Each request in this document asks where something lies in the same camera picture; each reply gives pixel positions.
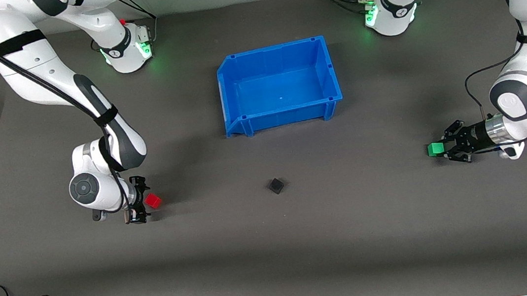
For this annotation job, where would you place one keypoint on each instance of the blue plastic storage bin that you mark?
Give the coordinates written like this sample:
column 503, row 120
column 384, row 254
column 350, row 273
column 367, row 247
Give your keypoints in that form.
column 282, row 91

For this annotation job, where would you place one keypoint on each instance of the small black cube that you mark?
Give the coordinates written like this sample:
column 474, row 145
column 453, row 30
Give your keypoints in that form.
column 276, row 185

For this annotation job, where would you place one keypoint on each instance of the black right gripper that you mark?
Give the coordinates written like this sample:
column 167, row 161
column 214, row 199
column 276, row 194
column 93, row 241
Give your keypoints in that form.
column 138, row 197

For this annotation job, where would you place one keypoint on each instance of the small green cube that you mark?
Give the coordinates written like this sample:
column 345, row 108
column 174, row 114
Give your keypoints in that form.
column 436, row 148

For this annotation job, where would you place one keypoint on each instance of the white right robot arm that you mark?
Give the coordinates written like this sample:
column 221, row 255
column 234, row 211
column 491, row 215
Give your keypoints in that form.
column 36, row 69

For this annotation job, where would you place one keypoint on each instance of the small red cube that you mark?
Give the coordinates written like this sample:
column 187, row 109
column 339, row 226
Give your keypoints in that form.
column 153, row 200

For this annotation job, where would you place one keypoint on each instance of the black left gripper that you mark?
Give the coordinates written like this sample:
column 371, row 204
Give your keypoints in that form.
column 471, row 136

